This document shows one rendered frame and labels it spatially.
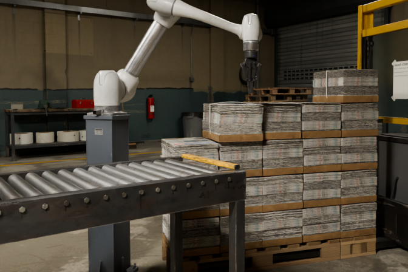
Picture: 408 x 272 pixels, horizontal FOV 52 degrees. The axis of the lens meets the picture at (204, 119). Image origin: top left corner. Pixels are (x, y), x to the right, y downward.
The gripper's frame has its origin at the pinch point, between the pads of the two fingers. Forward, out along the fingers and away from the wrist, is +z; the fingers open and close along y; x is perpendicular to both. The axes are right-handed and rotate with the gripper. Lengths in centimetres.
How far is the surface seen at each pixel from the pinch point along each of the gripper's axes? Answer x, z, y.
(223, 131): -14.0, 26.3, 11.7
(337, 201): -18, 76, -71
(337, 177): -18, 60, -71
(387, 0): -42, -66, -129
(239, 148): -17.5, 37.5, 0.1
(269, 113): -18.6, 16.4, -21.0
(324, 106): -17, 12, -60
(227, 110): -12.8, 13.8, 9.7
